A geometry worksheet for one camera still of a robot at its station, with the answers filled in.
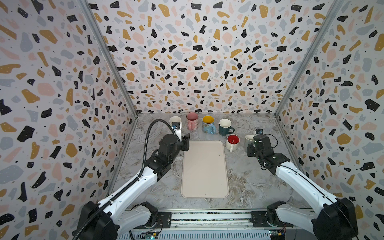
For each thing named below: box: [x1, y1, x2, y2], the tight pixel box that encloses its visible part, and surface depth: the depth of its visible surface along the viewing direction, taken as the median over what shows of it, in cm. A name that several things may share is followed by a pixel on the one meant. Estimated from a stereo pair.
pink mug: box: [186, 111, 199, 132], surface depth 108 cm
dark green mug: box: [218, 118, 235, 136], surface depth 106 cm
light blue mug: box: [202, 115, 216, 135], surface depth 106 cm
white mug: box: [226, 134, 241, 153], surface depth 100 cm
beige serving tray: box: [181, 140, 230, 199], surface depth 90 cm
